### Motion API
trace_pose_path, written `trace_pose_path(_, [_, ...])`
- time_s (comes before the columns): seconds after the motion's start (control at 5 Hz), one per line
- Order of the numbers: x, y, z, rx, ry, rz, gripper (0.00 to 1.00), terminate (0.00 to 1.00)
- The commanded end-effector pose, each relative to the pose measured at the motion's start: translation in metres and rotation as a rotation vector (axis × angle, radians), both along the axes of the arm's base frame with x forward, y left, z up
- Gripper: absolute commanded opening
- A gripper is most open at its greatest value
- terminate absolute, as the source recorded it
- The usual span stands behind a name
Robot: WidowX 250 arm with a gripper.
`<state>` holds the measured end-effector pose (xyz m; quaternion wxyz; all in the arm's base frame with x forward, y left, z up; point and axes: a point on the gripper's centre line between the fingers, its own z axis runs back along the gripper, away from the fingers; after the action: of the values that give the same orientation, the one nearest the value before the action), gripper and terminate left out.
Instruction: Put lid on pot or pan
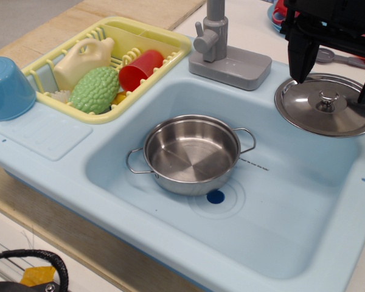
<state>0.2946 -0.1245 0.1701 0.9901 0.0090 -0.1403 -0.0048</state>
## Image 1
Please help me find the light blue toy sink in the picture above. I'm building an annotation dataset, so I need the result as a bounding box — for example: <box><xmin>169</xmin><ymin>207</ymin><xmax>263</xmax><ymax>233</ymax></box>
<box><xmin>0</xmin><ymin>59</ymin><xmax>365</xmax><ymax>291</ymax></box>

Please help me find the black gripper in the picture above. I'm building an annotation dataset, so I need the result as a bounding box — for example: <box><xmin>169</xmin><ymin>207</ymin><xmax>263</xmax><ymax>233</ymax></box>
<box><xmin>280</xmin><ymin>1</ymin><xmax>365</xmax><ymax>105</ymax></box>

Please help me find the cream plastic jug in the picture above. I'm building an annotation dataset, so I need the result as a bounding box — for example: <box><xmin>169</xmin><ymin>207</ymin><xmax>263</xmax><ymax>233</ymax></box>
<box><xmin>53</xmin><ymin>38</ymin><xmax>115</xmax><ymax>91</ymax></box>

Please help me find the yellow dish rack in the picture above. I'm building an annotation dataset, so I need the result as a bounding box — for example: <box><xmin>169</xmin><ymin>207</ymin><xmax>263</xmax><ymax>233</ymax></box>
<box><xmin>22</xmin><ymin>16</ymin><xmax>191</xmax><ymax>124</ymax></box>

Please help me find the grey toy faucet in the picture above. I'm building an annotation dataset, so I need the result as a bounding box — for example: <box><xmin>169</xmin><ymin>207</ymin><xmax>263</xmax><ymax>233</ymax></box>
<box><xmin>189</xmin><ymin>1</ymin><xmax>272</xmax><ymax>91</ymax></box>

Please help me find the red plastic cup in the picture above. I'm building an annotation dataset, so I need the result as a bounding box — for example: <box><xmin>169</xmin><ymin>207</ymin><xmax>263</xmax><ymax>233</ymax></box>
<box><xmin>118</xmin><ymin>50</ymin><xmax>164</xmax><ymax>91</ymax></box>

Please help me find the yellow toy piece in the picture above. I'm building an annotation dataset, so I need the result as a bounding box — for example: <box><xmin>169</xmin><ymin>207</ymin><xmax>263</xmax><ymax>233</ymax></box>
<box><xmin>111</xmin><ymin>91</ymin><xmax>127</xmax><ymax>108</ymax></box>

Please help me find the red toy mug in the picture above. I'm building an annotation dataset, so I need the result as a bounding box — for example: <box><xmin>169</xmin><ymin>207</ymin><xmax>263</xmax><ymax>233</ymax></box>
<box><xmin>274</xmin><ymin>0</ymin><xmax>287</xmax><ymax>17</ymax></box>

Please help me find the blue toy plate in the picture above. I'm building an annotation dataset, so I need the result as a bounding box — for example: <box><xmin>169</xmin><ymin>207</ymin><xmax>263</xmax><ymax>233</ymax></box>
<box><xmin>267</xmin><ymin>4</ymin><xmax>285</xmax><ymax>32</ymax></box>

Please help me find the wooden board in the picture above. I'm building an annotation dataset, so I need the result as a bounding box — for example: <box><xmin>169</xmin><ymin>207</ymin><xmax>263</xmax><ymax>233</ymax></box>
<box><xmin>0</xmin><ymin>1</ymin><xmax>205</xmax><ymax>55</ymax></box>

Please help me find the green bumpy toy gourd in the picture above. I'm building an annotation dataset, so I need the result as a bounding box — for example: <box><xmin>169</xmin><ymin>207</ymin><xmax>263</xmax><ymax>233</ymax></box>
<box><xmin>68</xmin><ymin>66</ymin><xmax>120</xmax><ymax>114</ymax></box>

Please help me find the stainless steel pot lid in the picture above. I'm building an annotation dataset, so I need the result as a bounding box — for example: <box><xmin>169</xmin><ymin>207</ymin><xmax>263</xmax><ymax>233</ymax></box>
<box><xmin>274</xmin><ymin>73</ymin><xmax>365</xmax><ymax>137</ymax></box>

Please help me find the yellow tape piece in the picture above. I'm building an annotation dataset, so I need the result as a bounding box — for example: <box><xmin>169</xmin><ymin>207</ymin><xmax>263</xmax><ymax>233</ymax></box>
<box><xmin>19</xmin><ymin>266</ymin><xmax>56</xmax><ymax>287</ymax></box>

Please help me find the black braided cable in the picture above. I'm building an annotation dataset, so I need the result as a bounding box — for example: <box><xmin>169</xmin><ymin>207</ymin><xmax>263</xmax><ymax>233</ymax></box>
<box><xmin>0</xmin><ymin>249</ymin><xmax>69</xmax><ymax>292</ymax></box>

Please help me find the blue plastic bowl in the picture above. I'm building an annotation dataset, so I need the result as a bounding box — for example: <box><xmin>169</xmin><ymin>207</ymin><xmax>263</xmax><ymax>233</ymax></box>
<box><xmin>0</xmin><ymin>57</ymin><xmax>37</xmax><ymax>121</ymax></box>

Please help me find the black device corner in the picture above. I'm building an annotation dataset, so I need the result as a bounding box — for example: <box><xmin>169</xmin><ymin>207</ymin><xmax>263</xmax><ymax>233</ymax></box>
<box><xmin>0</xmin><ymin>282</ymin><xmax>60</xmax><ymax>292</ymax></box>

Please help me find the grey toy spoon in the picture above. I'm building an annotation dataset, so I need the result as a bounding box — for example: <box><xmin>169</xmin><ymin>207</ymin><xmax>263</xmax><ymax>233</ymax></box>
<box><xmin>316</xmin><ymin>48</ymin><xmax>365</xmax><ymax>69</ymax></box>

